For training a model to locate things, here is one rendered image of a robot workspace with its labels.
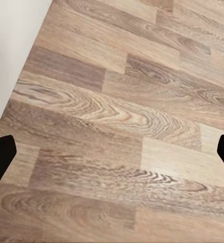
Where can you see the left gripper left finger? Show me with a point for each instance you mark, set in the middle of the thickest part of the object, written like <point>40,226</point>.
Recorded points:
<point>8,151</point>

